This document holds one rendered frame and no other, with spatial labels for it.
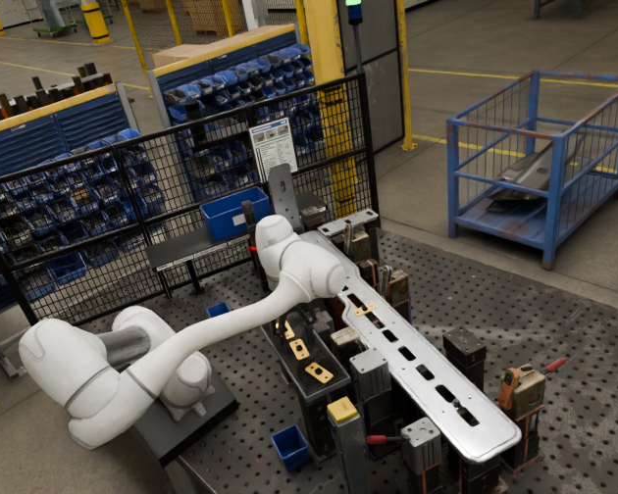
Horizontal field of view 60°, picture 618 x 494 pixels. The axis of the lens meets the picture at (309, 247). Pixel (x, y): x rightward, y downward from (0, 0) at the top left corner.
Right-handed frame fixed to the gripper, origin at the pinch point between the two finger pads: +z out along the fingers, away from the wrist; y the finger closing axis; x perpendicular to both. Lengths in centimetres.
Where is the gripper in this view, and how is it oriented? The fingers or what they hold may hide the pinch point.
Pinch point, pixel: (296, 339)
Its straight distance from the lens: 161.3
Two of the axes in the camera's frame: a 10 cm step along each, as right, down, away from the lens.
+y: 9.3, -3.1, 2.2
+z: 1.5, 8.4, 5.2
